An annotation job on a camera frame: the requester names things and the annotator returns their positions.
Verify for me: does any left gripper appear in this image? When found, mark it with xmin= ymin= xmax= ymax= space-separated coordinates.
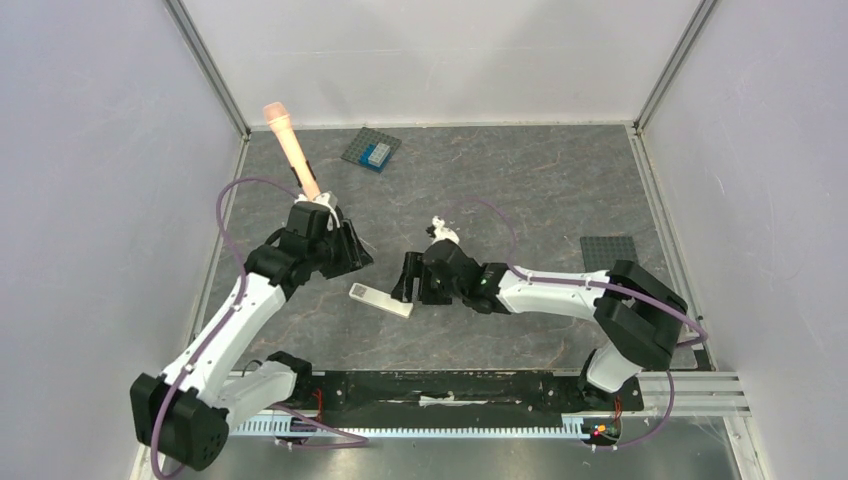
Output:
xmin=308 ymin=218 xmax=374 ymax=280

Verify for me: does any white remote control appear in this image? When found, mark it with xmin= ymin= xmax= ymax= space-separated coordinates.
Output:
xmin=349 ymin=283 xmax=413 ymax=319

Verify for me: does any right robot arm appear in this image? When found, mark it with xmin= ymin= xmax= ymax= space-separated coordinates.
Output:
xmin=390 ymin=240 xmax=688 ymax=408

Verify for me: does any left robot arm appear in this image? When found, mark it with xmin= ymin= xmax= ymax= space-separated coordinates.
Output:
xmin=130 ymin=201 xmax=373 ymax=471

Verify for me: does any blue lego brick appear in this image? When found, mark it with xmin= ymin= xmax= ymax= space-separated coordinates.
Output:
xmin=358 ymin=142 xmax=393 ymax=173

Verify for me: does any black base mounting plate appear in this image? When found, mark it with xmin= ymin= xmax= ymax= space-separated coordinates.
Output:
xmin=284 ymin=370 xmax=644 ymax=429

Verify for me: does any grey lego baseplate far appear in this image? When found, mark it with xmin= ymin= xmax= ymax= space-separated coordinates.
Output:
xmin=340 ymin=127 xmax=402 ymax=173

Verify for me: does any dark grey lego baseplate right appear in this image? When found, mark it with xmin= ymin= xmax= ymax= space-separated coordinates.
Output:
xmin=579 ymin=236 xmax=639 ymax=272

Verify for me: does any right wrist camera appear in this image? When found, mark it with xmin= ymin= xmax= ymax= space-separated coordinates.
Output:
xmin=426 ymin=216 xmax=460 ymax=245

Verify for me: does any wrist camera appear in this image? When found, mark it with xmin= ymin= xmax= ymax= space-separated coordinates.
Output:
xmin=426 ymin=216 xmax=460 ymax=245
xmin=312 ymin=191 xmax=343 ymax=230

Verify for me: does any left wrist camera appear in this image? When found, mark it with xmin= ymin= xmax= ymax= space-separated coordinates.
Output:
xmin=312 ymin=191 xmax=343 ymax=230

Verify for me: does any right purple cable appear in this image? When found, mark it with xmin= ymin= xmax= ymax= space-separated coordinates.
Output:
xmin=440 ymin=197 xmax=709 ymax=452

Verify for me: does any purple cable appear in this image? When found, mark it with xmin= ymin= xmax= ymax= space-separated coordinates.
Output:
xmin=440 ymin=197 xmax=709 ymax=452
xmin=149 ymin=176 xmax=369 ymax=480

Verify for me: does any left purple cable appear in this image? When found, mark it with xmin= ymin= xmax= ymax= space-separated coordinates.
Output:
xmin=149 ymin=176 xmax=369 ymax=480

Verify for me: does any white toothed cable duct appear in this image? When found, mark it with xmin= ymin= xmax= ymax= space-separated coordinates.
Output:
xmin=231 ymin=412 xmax=591 ymax=440

